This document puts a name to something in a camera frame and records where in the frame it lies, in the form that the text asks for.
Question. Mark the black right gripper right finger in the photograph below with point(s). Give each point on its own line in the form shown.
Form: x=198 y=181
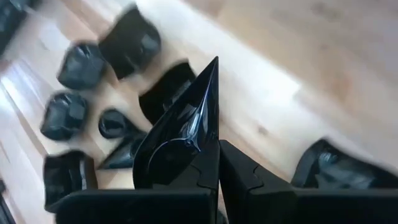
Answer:
x=311 y=207

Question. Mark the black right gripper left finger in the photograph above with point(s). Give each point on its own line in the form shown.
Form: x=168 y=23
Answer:
x=124 y=207

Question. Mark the black square mini plate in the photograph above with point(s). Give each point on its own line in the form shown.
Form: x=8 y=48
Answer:
x=81 y=66
x=130 y=43
x=161 y=96
x=335 y=169
x=65 y=177

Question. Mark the black teardrop mini plate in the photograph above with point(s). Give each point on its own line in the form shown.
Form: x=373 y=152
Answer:
x=186 y=118
x=124 y=155

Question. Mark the black round mini plate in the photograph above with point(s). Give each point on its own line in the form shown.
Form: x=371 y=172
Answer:
x=112 y=124

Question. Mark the black leaf-shaped mini plate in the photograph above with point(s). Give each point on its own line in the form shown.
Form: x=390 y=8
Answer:
x=63 y=115

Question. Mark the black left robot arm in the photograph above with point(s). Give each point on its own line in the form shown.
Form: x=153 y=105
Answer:
x=12 y=21

